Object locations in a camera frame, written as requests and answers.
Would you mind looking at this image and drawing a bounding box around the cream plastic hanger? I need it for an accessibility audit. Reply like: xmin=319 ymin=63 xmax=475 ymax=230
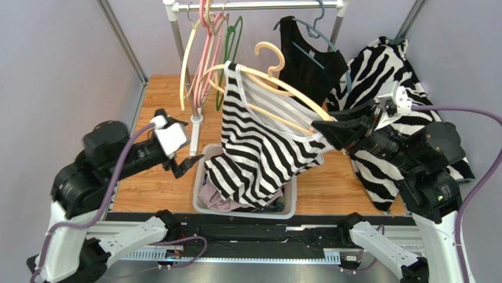
xmin=179 ymin=20 xmax=200 ymax=114

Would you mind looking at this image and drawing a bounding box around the zebra striped tank top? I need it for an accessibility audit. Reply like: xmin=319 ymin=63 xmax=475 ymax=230
xmin=204 ymin=62 xmax=333 ymax=209

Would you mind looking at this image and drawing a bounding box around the tan hanger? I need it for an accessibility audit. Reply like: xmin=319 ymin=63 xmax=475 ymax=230
xmin=199 ymin=41 xmax=336 ymax=136

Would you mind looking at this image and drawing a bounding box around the teal plastic hanger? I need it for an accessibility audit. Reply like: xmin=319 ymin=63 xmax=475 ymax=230
xmin=273 ymin=9 xmax=352 ymax=91

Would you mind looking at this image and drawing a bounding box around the dark top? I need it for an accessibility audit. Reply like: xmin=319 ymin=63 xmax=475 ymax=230
xmin=198 ymin=182 xmax=285 ymax=213

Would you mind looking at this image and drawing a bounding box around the pink plastic hanger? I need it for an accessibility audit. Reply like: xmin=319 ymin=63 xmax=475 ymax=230
xmin=193 ymin=1 xmax=223 ymax=109

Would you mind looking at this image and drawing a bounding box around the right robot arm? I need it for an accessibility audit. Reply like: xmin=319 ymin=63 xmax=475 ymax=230
xmin=312 ymin=101 xmax=470 ymax=282

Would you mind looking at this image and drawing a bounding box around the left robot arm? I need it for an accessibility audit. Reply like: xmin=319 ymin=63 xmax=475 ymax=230
xmin=27 ymin=109 xmax=199 ymax=282

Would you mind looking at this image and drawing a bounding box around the white plastic basket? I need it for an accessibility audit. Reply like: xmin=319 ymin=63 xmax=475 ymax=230
xmin=193 ymin=143 xmax=298 ymax=220

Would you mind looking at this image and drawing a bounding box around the zebra print blanket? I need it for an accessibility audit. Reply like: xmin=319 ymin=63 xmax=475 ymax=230
xmin=325 ymin=36 xmax=476 ymax=213

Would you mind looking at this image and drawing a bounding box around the white clothes rack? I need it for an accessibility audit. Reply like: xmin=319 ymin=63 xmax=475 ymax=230
xmin=162 ymin=0 xmax=349 ymax=157

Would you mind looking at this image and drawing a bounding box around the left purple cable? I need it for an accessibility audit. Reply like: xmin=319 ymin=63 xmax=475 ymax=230
xmin=29 ymin=122 xmax=158 ymax=283

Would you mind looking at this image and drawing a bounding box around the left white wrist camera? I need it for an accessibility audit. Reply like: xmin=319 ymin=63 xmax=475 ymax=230
xmin=150 ymin=119 xmax=190 ymax=157

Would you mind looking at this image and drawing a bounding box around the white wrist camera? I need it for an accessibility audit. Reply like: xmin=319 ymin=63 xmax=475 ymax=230
xmin=150 ymin=119 xmax=190 ymax=157
xmin=376 ymin=81 xmax=412 ymax=130

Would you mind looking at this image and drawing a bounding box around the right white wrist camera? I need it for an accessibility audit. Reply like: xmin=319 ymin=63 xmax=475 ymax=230
xmin=376 ymin=81 xmax=412 ymax=130

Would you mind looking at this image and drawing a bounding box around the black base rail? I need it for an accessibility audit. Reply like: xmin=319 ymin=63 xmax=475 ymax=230
xmin=89 ymin=212 xmax=425 ymax=262

